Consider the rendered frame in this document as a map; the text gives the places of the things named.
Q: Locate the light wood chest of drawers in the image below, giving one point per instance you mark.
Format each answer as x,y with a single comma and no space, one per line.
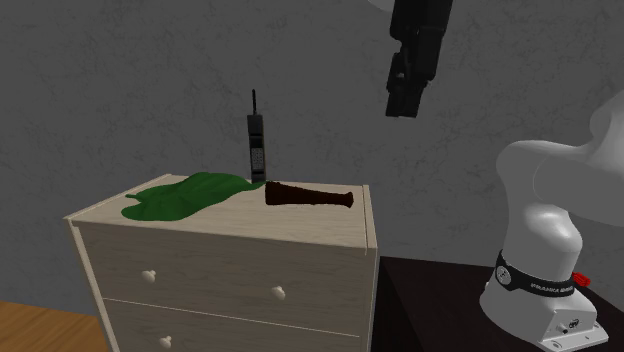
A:
219,263

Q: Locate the green leaf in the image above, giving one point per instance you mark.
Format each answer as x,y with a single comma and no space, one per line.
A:
180,197

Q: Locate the dark robot stand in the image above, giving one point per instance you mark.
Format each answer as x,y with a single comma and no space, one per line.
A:
429,312

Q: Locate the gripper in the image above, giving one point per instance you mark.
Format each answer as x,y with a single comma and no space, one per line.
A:
419,34

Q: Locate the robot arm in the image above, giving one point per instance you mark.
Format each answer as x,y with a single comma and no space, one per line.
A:
536,234

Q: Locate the black phone with antenna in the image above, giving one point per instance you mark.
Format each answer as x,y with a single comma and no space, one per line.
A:
257,141

